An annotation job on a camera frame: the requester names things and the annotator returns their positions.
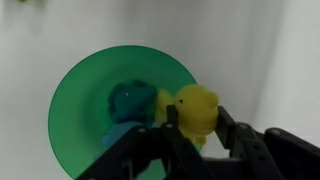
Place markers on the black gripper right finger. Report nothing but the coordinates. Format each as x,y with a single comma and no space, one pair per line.
266,153

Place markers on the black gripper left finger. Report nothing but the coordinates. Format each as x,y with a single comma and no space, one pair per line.
156,153

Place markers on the blue rubber animal toy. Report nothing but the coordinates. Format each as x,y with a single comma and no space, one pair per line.
130,100

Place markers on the green translucent bowl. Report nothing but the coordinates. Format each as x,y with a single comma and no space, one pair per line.
83,100

